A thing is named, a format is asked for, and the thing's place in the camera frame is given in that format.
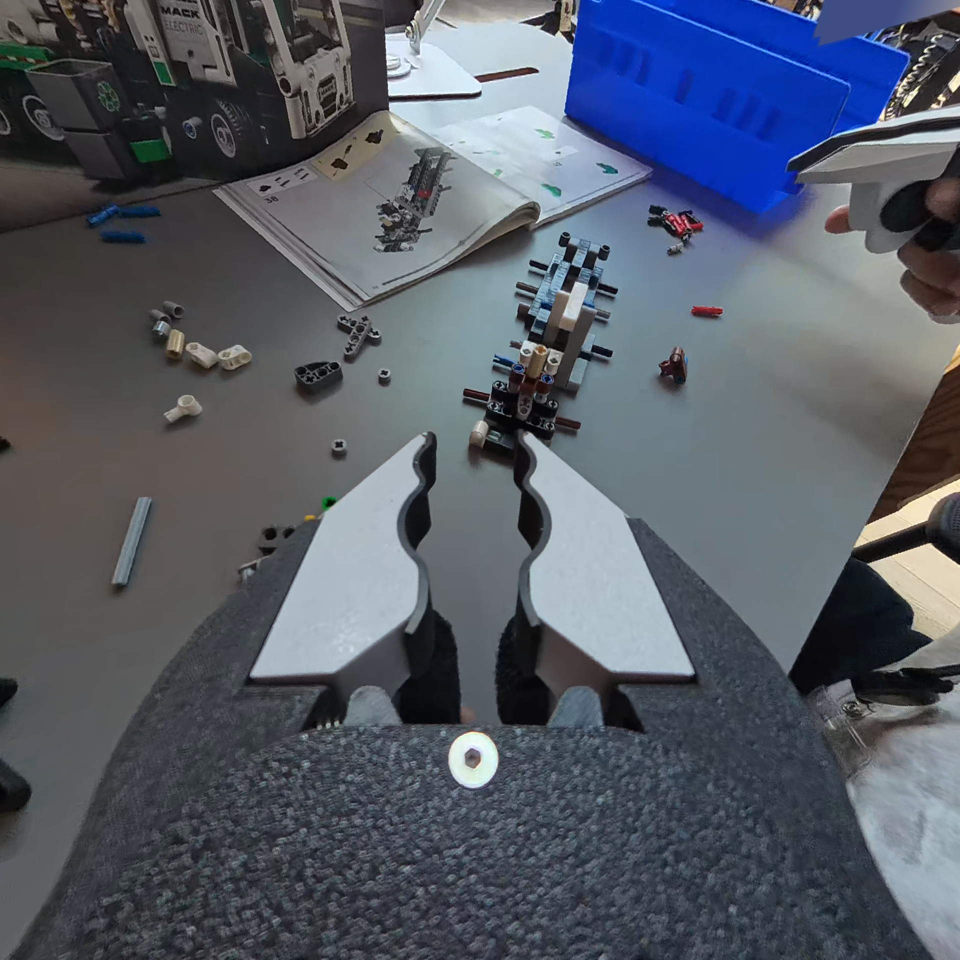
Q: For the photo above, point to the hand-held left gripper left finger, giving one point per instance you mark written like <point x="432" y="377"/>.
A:
<point x="345" y="585"/>

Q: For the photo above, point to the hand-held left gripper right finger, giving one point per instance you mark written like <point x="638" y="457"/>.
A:
<point x="600" y="585"/>

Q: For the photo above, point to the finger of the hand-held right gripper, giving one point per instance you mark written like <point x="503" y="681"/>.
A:
<point x="885" y="169"/>
<point x="900" y="131"/>

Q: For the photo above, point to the lego chassis assembly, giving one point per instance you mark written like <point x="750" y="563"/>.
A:
<point x="559" y="322"/>

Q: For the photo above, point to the black lego piece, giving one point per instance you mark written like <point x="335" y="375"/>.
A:
<point x="276" y="536"/>

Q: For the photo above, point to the red lego pin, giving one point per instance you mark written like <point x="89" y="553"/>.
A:
<point x="706" y="310"/>

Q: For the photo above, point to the red black lego assembly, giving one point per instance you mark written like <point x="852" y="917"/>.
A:
<point x="679" y="223"/>

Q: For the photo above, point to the dark grey triangular lego beam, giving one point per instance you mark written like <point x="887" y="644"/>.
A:
<point x="319" y="375"/>

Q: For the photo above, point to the light grey lego axle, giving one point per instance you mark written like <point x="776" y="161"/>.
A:
<point x="132" y="541"/>

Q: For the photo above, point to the brown blue lego piece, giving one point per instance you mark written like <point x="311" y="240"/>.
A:
<point x="675" y="366"/>

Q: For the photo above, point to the white lego connector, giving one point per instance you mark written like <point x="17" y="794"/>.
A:
<point x="235" y="357"/>
<point x="201" y="355"/>
<point x="184" y="409"/>

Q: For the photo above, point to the dark grey lego T-beam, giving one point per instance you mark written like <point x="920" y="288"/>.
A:
<point x="360" y="336"/>

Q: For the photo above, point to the tan lego connector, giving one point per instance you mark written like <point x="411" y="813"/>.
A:
<point x="175" y="343"/>

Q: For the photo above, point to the grey lego connector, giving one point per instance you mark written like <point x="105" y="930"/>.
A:
<point x="175" y="309"/>
<point x="159" y="316"/>
<point x="163" y="331"/>

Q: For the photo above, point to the lego instruction booklet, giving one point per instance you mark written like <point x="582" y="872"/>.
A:
<point x="360" y="217"/>

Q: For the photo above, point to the blue lego pin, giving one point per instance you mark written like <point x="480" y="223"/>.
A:
<point x="141" y="211"/>
<point x="124" y="237"/>
<point x="103" y="215"/>

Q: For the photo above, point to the lego set box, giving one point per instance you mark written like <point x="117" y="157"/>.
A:
<point x="187" y="75"/>

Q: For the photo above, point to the person's right hand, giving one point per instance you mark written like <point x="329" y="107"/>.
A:
<point x="934" y="292"/>

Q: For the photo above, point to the blue plastic bin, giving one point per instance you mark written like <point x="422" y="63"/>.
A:
<point x="697" y="97"/>

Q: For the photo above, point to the person's right leg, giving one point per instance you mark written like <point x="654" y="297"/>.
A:
<point x="855" y="630"/>

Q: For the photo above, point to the person's light grey shirt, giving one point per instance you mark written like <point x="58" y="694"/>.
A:
<point x="915" y="825"/>

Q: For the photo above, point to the white stand base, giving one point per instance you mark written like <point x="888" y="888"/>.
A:
<point x="439" y="71"/>

